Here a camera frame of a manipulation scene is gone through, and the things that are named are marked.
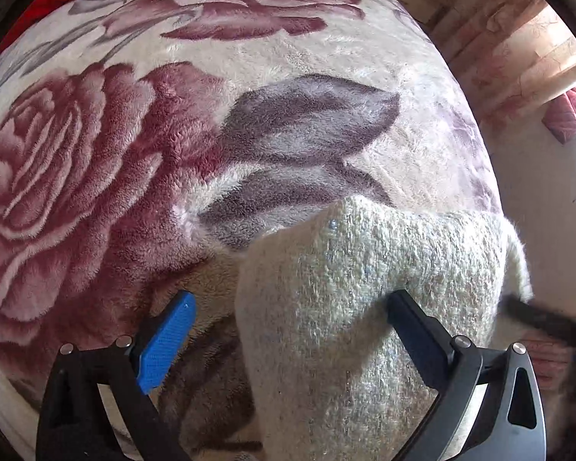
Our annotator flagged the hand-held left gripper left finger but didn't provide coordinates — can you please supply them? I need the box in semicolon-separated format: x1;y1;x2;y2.
35;290;197;461

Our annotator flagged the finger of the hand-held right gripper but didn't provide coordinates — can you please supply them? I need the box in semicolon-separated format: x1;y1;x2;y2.
502;294;576;344

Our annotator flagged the pink garment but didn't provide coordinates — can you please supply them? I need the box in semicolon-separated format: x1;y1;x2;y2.
545;84;576;146

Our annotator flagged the pink floral curtain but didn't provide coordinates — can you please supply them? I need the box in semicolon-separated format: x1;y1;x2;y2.
429;0;576;133

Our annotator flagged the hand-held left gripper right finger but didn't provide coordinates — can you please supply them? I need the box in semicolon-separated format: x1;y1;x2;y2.
387;289;547;461

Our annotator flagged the floral plush blanket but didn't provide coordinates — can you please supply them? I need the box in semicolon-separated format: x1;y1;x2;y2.
0;0;506;461

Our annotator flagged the white tweed jacket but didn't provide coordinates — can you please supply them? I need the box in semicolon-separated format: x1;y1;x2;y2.
235;196;535;461

